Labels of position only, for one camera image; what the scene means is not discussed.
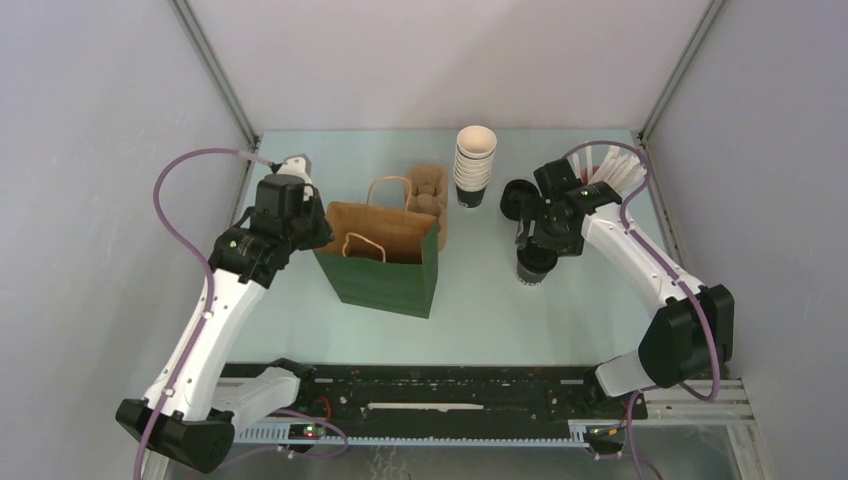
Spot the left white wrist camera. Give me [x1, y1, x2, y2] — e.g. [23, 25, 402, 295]
[271, 154, 315, 200]

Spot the purple cable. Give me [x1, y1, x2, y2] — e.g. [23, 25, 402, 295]
[132, 148, 349, 480]
[563, 140, 723, 480]

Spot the pink straw holder cup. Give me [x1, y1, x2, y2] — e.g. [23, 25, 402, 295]
[579, 166, 599, 185]

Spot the stack of black lids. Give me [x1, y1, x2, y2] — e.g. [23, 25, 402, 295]
[499, 179, 539, 221]

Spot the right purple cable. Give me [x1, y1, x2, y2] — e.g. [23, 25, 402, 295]
[563, 140, 723, 480]

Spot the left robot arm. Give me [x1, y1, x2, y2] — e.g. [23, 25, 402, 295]
[115, 171, 332, 473]

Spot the black paper coffee cup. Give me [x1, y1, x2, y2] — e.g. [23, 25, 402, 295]
[516, 245, 558, 286]

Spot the white wrapped straws bundle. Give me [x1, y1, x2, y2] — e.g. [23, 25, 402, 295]
[568, 146, 647, 199]

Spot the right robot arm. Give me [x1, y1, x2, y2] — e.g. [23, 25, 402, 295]
[500, 155, 735, 418]

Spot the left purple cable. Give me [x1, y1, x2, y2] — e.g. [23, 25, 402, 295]
[132, 148, 349, 480]

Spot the brown pulp cup carrier stack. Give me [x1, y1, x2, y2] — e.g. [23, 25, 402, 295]
[405, 164, 449, 251]

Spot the stack of paper cups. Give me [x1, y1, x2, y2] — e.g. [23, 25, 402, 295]
[453, 125, 497, 209]

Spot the green paper bag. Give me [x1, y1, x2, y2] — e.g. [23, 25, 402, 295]
[314, 176, 440, 318]

